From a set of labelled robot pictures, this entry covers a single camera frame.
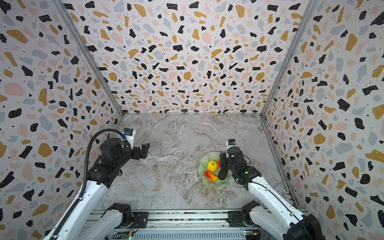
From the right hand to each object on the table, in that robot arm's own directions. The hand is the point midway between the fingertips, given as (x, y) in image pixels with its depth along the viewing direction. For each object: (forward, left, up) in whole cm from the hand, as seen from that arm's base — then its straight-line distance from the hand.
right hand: (221, 152), depth 82 cm
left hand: (0, +42, +11) cm, 43 cm away
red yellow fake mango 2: (0, 0, -12) cm, 12 cm away
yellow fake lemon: (-4, +4, -10) cm, 11 cm away
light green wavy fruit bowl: (+2, +9, -10) cm, 13 cm away
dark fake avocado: (-7, -2, -12) cm, 14 cm away
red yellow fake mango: (-9, +5, -12) cm, 16 cm away
